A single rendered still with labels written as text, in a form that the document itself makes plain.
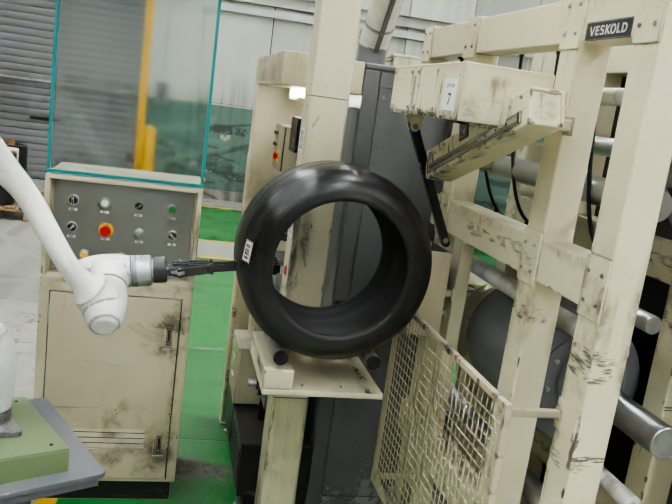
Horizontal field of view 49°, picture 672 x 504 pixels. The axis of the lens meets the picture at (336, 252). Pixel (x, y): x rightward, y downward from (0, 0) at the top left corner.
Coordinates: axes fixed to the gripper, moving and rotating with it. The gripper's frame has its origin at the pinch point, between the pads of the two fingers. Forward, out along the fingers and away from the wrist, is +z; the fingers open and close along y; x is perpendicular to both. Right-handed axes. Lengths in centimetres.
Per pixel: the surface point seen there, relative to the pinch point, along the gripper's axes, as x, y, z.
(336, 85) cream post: -51, 27, 39
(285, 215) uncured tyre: -16.3, -11.9, 16.6
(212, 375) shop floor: 115, 199, 0
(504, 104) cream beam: -46, -35, 69
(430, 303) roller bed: 22, 20, 70
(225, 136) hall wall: 25, 904, 53
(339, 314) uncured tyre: 22.3, 15.4, 37.4
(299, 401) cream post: 57, 27, 25
